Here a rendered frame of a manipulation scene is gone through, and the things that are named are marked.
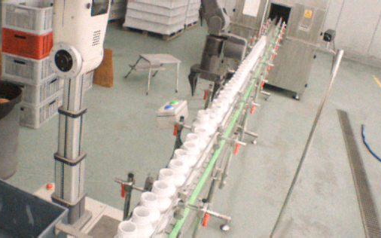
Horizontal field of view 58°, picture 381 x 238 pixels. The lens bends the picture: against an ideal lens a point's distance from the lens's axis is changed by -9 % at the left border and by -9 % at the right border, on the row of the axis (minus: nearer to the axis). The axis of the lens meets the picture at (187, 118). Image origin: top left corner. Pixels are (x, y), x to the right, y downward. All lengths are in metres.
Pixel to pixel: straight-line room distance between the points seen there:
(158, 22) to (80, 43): 6.07
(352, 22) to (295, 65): 5.73
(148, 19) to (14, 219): 6.62
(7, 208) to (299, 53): 4.84
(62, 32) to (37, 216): 0.74
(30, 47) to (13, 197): 2.20
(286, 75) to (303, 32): 0.71
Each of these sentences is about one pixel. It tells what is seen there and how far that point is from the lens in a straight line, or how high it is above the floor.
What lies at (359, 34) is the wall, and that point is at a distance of 11.19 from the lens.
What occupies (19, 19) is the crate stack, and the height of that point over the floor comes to 0.98.
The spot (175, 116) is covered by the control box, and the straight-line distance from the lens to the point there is 1.38.
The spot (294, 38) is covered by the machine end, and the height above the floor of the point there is 0.89.
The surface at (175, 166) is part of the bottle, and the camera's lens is 0.99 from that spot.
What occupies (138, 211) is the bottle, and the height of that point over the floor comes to 1.15.
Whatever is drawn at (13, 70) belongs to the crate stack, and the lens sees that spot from 3.44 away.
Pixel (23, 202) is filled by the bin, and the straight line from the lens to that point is 1.21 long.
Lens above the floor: 1.66
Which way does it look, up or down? 24 degrees down
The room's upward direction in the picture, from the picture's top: 12 degrees clockwise
